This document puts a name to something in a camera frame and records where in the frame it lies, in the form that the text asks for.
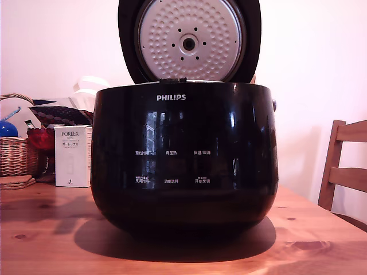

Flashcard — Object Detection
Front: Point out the blue plastic stick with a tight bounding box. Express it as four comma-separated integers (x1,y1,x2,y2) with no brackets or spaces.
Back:
1,106,22,121

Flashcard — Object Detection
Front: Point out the black Philips rice cooker body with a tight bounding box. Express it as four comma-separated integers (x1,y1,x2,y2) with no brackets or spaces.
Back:
89,78,279,240

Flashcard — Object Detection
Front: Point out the black rice cooker lid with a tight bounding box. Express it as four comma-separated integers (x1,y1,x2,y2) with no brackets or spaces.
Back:
117,0,262,85

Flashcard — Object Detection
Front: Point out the white plastic object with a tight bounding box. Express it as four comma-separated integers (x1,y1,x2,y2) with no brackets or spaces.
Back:
70,76,111,109

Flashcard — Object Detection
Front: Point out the wooden chair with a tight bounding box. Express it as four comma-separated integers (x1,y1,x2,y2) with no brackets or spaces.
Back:
317,120,367,230

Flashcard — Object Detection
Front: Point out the white Porlex box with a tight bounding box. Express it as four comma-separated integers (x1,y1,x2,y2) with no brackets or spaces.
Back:
54,125,93,188

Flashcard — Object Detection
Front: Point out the cork coaster stack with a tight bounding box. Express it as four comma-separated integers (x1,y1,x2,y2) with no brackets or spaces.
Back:
0,176,37,190

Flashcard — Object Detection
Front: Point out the woven wicker basket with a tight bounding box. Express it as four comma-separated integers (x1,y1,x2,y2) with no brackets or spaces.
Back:
0,93,40,177

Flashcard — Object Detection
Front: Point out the red glass bowl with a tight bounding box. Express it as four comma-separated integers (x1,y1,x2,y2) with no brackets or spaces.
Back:
27,127,55,150

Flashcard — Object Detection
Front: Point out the dark dotted patterned cloth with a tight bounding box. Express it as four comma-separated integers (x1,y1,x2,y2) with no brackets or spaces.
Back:
28,97,95,127

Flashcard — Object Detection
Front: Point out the blue round ball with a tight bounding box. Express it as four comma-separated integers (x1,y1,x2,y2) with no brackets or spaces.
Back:
0,120,18,138

